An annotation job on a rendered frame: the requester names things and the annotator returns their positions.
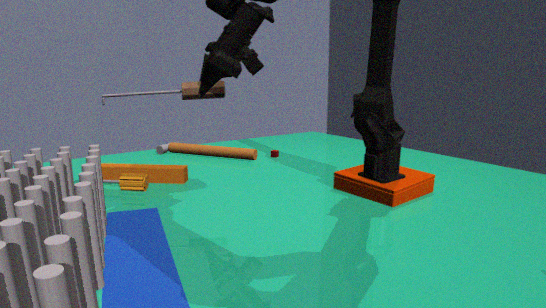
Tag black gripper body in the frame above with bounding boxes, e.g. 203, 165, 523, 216
205, 22, 253, 78

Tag blue flat strip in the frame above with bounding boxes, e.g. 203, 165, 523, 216
102, 207, 190, 308

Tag orange flat bar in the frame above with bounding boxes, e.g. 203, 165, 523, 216
101, 164, 188, 185

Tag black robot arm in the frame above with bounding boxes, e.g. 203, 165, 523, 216
205, 0, 406, 183

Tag orange ribbed screwdriver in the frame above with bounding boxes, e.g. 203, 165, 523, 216
103, 173, 149, 192

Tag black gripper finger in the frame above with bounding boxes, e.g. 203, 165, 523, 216
199, 58, 233, 95
199, 54, 210, 81

